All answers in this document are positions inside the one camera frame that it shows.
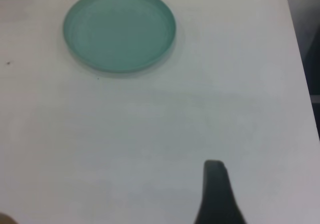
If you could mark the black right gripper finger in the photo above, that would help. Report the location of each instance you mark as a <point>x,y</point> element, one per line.
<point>216,196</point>

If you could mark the green round plate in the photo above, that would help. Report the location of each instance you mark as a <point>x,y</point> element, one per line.
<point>120,32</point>

